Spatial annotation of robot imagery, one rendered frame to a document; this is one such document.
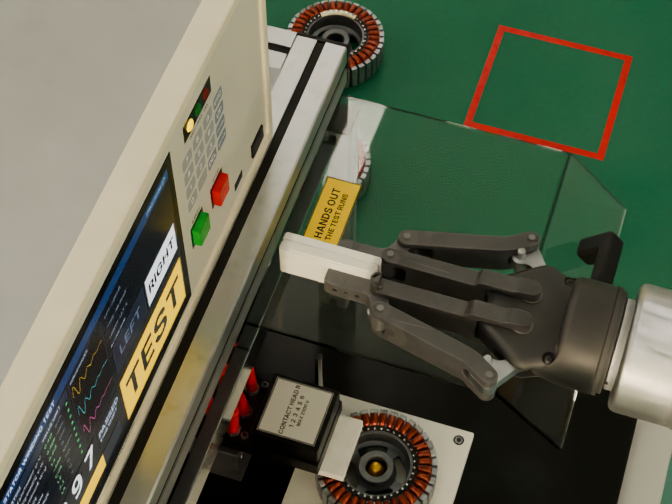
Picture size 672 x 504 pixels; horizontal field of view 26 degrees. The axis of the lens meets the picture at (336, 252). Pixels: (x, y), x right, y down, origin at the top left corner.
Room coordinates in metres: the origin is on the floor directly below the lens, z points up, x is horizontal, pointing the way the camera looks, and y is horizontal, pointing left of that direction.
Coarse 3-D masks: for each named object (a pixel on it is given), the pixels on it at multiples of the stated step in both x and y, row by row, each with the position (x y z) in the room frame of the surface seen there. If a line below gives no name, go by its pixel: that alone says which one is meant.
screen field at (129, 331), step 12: (168, 240) 0.55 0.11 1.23; (168, 252) 0.54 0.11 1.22; (156, 264) 0.53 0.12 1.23; (168, 264) 0.54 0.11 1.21; (156, 276) 0.52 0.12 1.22; (144, 288) 0.51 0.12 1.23; (156, 288) 0.52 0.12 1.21; (144, 300) 0.50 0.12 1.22; (132, 312) 0.49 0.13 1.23; (144, 312) 0.50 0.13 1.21; (132, 324) 0.49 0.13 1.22; (120, 336) 0.47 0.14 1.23; (132, 336) 0.48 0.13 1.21; (120, 348) 0.47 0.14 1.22; (120, 360) 0.46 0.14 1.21
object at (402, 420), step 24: (384, 432) 0.62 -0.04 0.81; (408, 432) 0.61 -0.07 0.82; (360, 456) 0.60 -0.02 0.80; (384, 456) 0.59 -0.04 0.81; (408, 456) 0.59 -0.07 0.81; (432, 456) 0.59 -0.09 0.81; (336, 480) 0.57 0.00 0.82; (360, 480) 0.57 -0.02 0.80; (384, 480) 0.57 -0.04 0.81; (408, 480) 0.57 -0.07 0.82; (432, 480) 0.57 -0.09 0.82
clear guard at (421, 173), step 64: (384, 128) 0.77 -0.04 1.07; (448, 128) 0.77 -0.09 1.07; (320, 192) 0.71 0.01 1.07; (384, 192) 0.71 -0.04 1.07; (448, 192) 0.71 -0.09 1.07; (512, 192) 0.71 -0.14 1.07; (576, 192) 0.72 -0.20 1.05; (576, 256) 0.66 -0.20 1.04; (256, 320) 0.58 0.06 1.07; (320, 320) 0.58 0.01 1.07; (512, 384) 0.53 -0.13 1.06
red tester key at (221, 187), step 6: (222, 174) 0.63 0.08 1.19; (222, 180) 0.63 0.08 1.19; (228, 180) 0.63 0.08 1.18; (216, 186) 0.62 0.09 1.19; (222, 186) 0.62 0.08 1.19; (228, 186) 0.63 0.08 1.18; (216, 192) 0.62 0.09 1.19; (222, 192) 0.62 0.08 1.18; (216, 198) 0.62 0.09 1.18; (222, 198) 0.62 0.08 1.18; (216, 204) 0.62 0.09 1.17
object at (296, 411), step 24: (264, 384) 0.65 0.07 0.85; (288, 384) 0.63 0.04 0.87; (312, 384) 0.63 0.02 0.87; (264, 408) 0.61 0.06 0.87; (288, 408) 0.61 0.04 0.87; (312, 408) 0.61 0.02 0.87; (336, 408) 0.62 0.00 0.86; (240, 432) 0.60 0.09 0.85; (264, 432) 0.59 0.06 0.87; (288, 432) 0.59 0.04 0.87; (312, 432) 0.59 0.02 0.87; (336, 432) 0.61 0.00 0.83; (360, 432) 0.61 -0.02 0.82; (264, 456) 0.58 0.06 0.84; (288, 456) 0.57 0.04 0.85; (312, 456) 0.57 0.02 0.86; (336, 456) 0.58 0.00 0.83
